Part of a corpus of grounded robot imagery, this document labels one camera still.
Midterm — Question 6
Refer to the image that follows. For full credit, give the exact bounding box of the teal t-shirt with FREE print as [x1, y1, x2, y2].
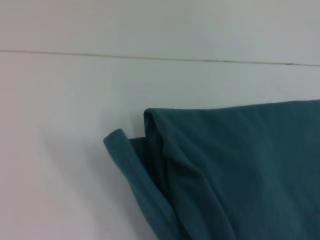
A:
[102, 99, 320, 240]

